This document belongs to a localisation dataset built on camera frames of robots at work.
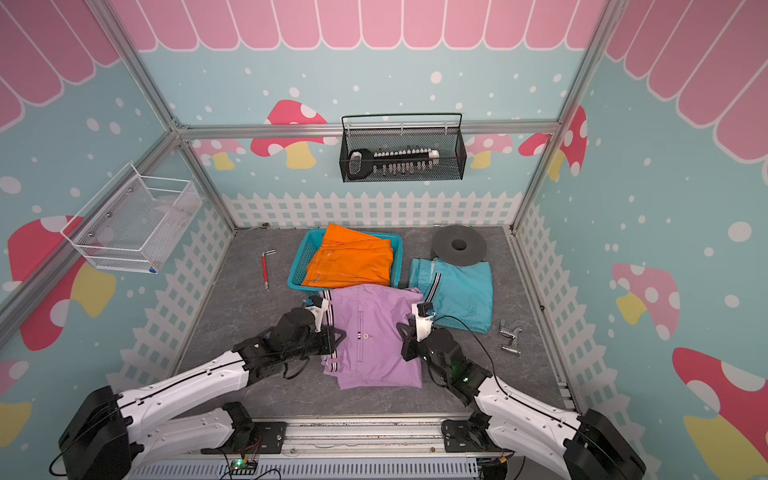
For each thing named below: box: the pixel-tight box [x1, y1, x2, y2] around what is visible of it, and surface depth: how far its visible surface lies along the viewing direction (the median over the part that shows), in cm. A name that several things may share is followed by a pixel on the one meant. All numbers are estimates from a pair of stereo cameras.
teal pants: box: [409, 258, 494, 334], surface depth 103 cm
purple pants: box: [320, 284, 423, 390], surface depth 82 cm
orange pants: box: [302, 224, 394, 289], surface depth 105 cm
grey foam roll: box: [430, 225, 487, 266], surface depth 109 cm
